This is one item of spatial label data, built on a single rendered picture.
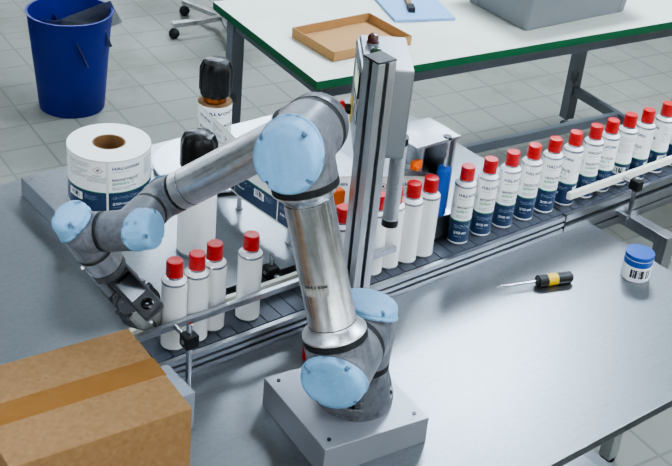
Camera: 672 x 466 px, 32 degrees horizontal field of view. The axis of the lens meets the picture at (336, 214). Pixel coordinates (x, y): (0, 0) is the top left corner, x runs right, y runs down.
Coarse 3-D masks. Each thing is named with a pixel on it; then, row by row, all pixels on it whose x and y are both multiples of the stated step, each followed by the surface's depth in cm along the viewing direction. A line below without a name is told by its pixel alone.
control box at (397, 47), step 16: (368, 48) 231; (384, 48) 232; (400, 48) 232; (400, 64) 226; (400, 80) 224; (352, 96) 240; (400, 96) 226; (352, 112) 238; (400, 112) 228; (352, 128) 236; (400, 128) 229; (352, 144) 235; (400, 144) 231
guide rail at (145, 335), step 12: (384, 252) 265; (276, 288) 248; (288, 288) 250; (240, 300) 243; (252, 300) 245; (204, 312) 239; (216, 312) 240; (168, 324) 234; (180, 324) 235; (144, 336) 231
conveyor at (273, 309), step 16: (512, 224) 296; (528, 224) 297; (480, 240) 288; (432, 256) 280; (448, 256) 281; (384, 272) 272; (400, 272) 273; (272, 304) 257; (288, 304) 258; (224, 320) 251; (256, 320) 252; (272, 320) 252; (160, 336) 244; (208, 336) 245; (224, 336) 246; (160, 352) 239; (176, 352) 240
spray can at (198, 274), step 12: (192, 252) 235; (204, 252) 235; (192, 264) 234; (204, 264) 235; (192, 276) 235; (204, 276) 235; (192, 288) 236; (204, 288) 237; (192, 300) 237; (204, 300) 238; (192, 312) 239; (204, 324) 242; (204, 336) 243
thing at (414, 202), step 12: (408, 192) 268; (420, 192) 268; (408, 204) 268; (420, 204) 268; (408, 216) 269; (420, 216) 270; (408, 228) 271; (408, 240) 272; (408, 252) 274; (408, 264) 276
